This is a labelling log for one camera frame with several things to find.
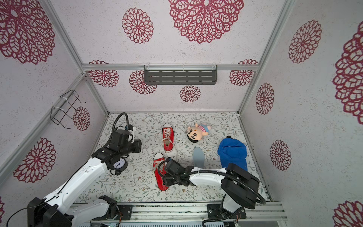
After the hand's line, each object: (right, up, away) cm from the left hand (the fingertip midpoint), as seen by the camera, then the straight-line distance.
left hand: (142, 143), depth 81 cm
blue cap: (+57, -7, +13) cm, 59 cm away
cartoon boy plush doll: (+32, +5, +16) cm, 36 cm away
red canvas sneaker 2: (+13, +2, +19) cm, 24 cm away
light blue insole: (+34, -11, +14) cm, 39 cm away
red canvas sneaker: (+8, -12, +7) cm, 16 cm away
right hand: (+12, -21, +2) cm, 25 cm away
